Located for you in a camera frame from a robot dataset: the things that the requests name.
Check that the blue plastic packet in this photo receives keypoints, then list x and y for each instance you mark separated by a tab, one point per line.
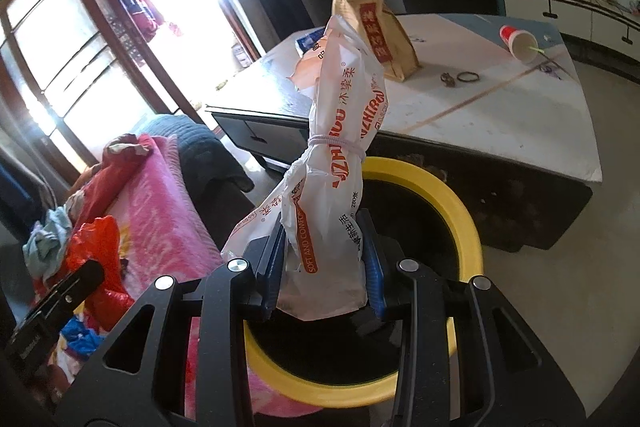
310	41

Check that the wooden window frame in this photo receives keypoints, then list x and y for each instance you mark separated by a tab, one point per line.
145	72

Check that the red plastic bag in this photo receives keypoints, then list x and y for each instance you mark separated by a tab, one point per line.
95	247

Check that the small brown metal object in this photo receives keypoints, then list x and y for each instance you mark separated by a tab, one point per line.
448	80

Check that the light blue cloth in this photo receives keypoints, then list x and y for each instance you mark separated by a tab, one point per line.
47	242

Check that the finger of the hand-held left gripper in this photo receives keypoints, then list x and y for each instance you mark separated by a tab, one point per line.
75	284

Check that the pink printed blanket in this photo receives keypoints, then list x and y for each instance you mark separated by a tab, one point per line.
165	227

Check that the coffee table with drawers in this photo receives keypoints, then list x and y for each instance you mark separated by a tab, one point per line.
500	127

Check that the white printed plastic bag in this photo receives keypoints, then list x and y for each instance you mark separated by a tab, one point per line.
340	117

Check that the brown paper bag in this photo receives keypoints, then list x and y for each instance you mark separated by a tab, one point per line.
387	42

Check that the yellow-rimmed black trash bin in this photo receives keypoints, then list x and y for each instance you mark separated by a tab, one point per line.
450	212

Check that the red paper cup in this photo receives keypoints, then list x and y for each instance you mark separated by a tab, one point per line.
515	38

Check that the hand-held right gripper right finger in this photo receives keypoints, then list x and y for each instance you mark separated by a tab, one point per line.
372	259

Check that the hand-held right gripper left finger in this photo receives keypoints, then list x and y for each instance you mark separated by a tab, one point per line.
276	257

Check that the red printed blanket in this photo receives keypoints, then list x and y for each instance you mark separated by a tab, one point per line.
105	187

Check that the dark blue quilt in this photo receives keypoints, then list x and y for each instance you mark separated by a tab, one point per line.
200	152

